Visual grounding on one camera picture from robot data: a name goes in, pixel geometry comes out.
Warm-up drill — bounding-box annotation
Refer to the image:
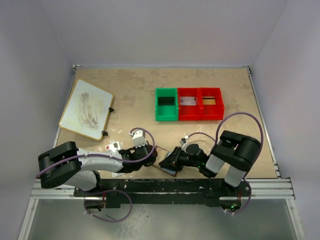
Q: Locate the red bin right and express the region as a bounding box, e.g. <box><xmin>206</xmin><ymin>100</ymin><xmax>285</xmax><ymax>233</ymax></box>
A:
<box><xmin>199</xmin><ymin>87</ymin><xmax>225</xmax><ymax>121</ymax></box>

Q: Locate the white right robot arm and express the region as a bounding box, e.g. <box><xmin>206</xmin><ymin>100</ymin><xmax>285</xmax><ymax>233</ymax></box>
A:
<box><xmin>159</xmin><ymin>130</ymin><xmax>263</xmax><ymax>196</ymax></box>

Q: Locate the white board yellow rim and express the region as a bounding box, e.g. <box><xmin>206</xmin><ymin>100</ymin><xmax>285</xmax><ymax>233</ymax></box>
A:
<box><xmin>59</xmin><ymin>79</ymin><xmax>114</xmax><ymax>141</ymax></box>

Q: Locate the gold VIP credit card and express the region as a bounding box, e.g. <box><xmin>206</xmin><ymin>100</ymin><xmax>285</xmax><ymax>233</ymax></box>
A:
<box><xmin>156</xmin><ymin>146</ymin><xmax>170</xmax><ymax>164</ymax></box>

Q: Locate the brown leather card holder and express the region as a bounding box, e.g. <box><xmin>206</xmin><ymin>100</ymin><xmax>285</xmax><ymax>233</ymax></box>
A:
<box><xmin>152</xmin><ymin>145</ymin><xmax>178</xmax><ymax>177</ymax></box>

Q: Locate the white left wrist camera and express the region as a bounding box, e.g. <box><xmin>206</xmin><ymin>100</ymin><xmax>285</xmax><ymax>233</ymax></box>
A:
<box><xmin>129</xmin><ymin>129</ymin><xmax>148</xmax><ymax>148</ymax></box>

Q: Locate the clear plastic packet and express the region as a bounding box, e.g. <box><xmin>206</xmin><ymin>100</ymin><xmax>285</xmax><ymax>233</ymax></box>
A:
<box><xmin>105</xmin><ymin>139</ymin><xmax>125</xmax><ymax>178</ymax></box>

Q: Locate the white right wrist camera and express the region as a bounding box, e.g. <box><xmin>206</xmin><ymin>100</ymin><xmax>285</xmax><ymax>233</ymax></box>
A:
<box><xmin>180</xmin><ymin>135</ymin><xmax>190</xmax><ymax>151</ymax></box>

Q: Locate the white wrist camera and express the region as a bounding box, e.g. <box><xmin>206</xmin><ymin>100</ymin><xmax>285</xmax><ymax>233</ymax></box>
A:
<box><xmin>180</xmin><ymin>135</ymin><xmax>190</xmax><ymax>151</ymax></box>
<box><xmin>129</xmin><ymin>129</ymin><xmax>148</xmax><ymax>148</ymax></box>

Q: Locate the black card in bin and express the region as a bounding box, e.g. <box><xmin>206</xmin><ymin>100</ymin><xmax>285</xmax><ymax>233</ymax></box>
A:
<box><xmin>157</xmin><ymin>96</ymin><xmax>176</xmax><ymax>106</ymax></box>

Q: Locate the metal corner bracket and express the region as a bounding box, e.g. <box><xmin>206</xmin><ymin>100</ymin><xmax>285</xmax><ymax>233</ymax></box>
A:
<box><xmin>72</xmin><ymin>64</ymin><xmax>82</xmax><ymax>75</ymax></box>

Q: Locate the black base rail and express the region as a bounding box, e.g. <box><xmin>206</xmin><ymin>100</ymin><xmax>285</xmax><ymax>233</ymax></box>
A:
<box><xmin>74</xmin><ymin>178</ymin><xmax>251</xmax><ymax>209</ymax></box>

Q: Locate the green plastic bin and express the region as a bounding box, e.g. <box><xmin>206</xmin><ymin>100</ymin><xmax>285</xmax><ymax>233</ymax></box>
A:
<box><xmin>155</xmin><ymin>88</ymin><xmax>179</xmax><ymax>122</ymax></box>

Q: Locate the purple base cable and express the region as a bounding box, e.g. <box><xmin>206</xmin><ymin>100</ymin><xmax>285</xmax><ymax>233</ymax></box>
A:
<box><xmin>223</xmin><ymin>179</ymin><xmax>253</xmax><ymax>216</ymax></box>
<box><xmin>83</xmin><ymin>185</ymin><xmax>133</xmax><ymax>222</ymax></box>

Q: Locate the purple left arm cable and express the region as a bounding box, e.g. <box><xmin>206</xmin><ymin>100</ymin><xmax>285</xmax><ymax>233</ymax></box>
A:
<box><xmin>36</xmin><ymin>127</ymin><xmax>156</xmax><ymax>180</ymax></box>

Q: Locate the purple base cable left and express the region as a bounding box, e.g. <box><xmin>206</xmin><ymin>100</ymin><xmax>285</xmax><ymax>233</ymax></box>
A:
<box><xmin>83</xmin><ymin>185</ymin><xmax>133</xmax><ymax>222</ymax></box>

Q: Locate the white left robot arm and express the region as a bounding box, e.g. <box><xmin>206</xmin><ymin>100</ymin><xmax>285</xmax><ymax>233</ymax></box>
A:
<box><xmin>36</xmin><ymin>141</ymin><xmax>158</xmax><ymax>196</ymax></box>

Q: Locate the white magnetic stripe card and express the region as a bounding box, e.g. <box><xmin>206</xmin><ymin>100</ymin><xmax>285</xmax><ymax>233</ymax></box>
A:
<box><xmin>179</xmin><ymin>96</ymin><xmax>197</xmax><ymax>106</ymax></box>

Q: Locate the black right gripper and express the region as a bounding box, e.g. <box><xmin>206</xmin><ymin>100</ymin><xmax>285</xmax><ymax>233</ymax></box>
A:
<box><xmin>159</xmin><ymin>145</ymin><xmax>201</xmax><ymax>171</ymax></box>

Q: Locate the gold card in bin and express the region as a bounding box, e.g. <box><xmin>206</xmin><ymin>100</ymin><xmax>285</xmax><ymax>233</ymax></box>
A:
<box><xmin>202</xmin><ymin>97</ymin><xmax>216</xmax><ymax>106</ymax></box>

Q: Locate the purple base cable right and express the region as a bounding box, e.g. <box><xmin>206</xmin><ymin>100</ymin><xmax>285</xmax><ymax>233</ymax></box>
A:
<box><xmin>223</xmin><ymin>179</ymin><xmax>253</xmax><ymax>216</ymax></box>

